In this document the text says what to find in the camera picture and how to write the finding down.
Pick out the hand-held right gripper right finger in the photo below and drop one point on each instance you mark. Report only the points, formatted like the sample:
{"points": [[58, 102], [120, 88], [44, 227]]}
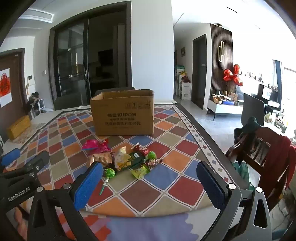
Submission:
{"points": [[211, 187]]}

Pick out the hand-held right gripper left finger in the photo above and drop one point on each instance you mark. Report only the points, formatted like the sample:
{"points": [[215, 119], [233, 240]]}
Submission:
{"points": [[87, 185]]}

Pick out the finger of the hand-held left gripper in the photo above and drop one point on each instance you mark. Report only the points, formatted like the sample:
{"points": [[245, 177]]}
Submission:
{"points": [[10, 156], [34, 165]]}

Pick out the green lollipop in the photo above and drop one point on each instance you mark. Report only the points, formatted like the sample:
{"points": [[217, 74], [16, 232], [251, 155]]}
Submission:
{"points": [[110, 173], [152, 155]]}

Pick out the brown biscuit packet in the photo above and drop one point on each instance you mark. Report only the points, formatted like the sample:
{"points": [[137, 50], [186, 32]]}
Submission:
{"points": [[100, 160]]}

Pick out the brown cardboard box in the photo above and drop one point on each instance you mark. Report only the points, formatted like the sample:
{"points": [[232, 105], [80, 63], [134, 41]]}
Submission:
{"points": [[122, 115]]}

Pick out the yellow wooden box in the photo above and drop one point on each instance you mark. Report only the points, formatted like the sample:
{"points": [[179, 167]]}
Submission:
{"points": [[18, 127]]}

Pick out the pink snack packet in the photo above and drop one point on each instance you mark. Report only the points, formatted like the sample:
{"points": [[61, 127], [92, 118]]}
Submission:
{"points": [[91, 146], [105, 146]]}

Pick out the yellow white snack packet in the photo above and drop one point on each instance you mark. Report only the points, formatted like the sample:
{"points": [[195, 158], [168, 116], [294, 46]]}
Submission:
{"points": [[121, 157]]}

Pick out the checkered colourful tablecloth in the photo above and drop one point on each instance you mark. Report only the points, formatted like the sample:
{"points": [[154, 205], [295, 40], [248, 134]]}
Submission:
{"points": [[161, 176]]}

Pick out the yellow green snack packet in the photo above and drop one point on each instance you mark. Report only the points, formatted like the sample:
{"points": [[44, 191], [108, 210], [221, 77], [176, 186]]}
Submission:
{"points": [[140, 172]]}

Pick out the dark green snack packet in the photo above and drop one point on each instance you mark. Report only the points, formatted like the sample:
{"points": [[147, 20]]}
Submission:
{"points": [[137, 160]]}

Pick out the red wooden chair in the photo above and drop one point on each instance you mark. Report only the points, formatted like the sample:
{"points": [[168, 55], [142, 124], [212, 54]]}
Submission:
{"points": [[256, 153]]}

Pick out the dark red wrapped candy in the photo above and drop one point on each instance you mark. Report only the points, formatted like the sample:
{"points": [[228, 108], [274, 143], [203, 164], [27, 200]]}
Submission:
{"points": [[152, 163]]}

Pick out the red white wrapped candy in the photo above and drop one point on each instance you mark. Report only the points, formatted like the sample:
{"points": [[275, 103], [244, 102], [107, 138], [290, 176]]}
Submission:
{"points": [[141, 149]]}

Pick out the red white door poster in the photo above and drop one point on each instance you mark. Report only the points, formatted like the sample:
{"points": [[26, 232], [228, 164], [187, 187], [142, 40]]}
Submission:
{"points": [[4, 87]]}

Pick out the grey dining chair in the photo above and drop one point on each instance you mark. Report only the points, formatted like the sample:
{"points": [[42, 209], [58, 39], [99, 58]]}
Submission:
{"points": [[68, 100]]}

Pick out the dark green hat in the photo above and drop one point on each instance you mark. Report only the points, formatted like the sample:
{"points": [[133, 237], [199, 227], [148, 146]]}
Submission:
{"points": [[252, 124]]}

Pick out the red garment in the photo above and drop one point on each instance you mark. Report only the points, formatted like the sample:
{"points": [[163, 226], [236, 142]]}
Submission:
{"points": [[283, 157]]}

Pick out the white low cabinet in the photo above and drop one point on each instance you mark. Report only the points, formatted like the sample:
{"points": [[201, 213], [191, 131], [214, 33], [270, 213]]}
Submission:
{"points": [[223, 109]]}

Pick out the brown door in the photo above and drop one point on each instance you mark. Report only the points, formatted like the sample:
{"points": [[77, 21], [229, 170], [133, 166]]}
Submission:
{"points": [[16, 76]]}

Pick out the dark grey swivel chair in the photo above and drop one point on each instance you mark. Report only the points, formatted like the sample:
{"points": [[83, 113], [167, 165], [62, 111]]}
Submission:
{"points": [[253, 109]]}

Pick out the white shelf unit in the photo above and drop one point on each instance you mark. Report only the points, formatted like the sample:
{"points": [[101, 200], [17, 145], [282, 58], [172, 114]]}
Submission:
{"points": [[184, 87]]}

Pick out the black piano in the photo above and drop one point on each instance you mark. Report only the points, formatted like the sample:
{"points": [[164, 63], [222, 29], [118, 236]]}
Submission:
{"points": [[268, 95]]}

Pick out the red foil balloons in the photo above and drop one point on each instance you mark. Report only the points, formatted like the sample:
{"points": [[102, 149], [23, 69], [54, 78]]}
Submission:
{"points": [[233, 75]]}

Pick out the dark hallway door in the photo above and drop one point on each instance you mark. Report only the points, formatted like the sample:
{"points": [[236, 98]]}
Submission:
{"points": [[199, 71]]}

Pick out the dark framed glass sliding door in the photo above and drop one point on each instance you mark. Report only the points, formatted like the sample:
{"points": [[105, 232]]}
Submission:
{"points": [[92, 51]]}

